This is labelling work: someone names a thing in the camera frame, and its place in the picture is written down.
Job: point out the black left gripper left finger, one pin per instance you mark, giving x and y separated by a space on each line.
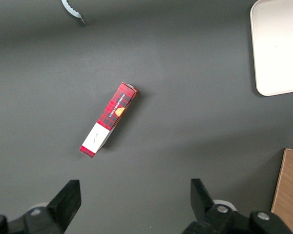
67 202

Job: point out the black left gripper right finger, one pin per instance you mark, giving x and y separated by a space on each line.
201 200

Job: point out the beige rectangular tray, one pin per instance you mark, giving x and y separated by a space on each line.
278 48

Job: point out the wooden two-drawer cabinet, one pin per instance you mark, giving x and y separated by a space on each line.
290 190

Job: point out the red plaid shortbread box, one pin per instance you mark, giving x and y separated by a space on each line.
114 109

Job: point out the white serrated plastic strip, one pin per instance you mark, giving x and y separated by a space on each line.
72 12

